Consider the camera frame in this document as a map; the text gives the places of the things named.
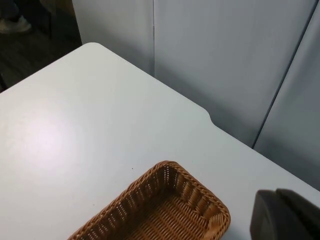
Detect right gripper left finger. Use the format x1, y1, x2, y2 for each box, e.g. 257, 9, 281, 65
249, 189, 295, 240

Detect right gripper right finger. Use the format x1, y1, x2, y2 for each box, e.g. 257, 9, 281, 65
274, 188, 320, 240

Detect pale brown wicker basket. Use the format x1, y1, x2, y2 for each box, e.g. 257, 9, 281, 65
66, 160, 232, 240

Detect white shoe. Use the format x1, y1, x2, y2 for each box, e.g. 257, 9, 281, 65
0, 15, 32, 35

